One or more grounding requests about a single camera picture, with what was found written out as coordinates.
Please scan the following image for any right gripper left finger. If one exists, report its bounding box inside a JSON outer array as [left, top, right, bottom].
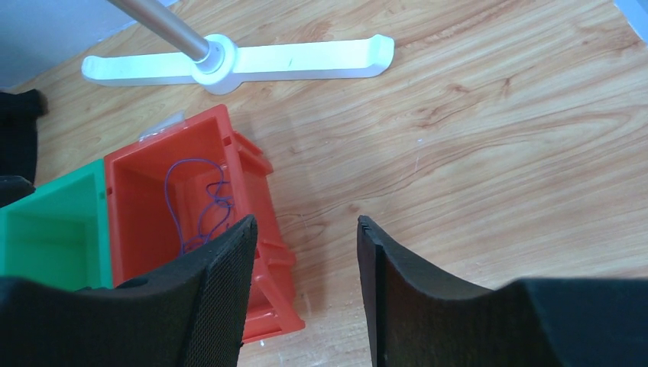
[[1, 215, 258, 366]]

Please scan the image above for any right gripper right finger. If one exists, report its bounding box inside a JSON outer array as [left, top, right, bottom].
[[357, 216, 647, 366]]

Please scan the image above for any purple wire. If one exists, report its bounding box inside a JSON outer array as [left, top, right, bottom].
[[164, 158, 237, 256]]

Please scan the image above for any red plastic bin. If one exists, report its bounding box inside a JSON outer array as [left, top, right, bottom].
[[104, 105, 305, 343]]

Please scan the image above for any green plastic bin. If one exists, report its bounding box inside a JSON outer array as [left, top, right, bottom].
[[1, 159, 113, 291]]

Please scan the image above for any white clothes rack stand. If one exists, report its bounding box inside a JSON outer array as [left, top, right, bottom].
[[81, 1, 395, 95]]

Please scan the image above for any black shirt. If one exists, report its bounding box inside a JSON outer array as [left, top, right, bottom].
[[1, 89, 48, 207]]

